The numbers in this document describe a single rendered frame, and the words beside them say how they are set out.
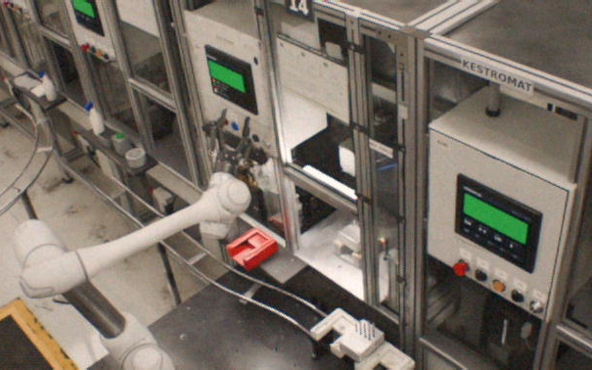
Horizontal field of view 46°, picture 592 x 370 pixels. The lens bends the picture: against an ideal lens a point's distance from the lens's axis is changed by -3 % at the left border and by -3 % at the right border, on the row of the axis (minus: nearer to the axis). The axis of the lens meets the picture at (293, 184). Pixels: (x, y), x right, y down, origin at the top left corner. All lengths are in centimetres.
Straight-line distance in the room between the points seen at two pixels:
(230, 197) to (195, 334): 95
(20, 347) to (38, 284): 197
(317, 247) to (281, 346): 41
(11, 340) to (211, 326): 156
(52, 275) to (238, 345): 96
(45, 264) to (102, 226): 252
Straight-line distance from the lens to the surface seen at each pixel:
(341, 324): 257
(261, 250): 277
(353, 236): 269
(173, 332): 295
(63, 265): 216
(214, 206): 212
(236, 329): 289
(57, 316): 420
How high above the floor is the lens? 284
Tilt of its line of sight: 38 degrees down
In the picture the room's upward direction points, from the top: 7 degrees counter-clockwise
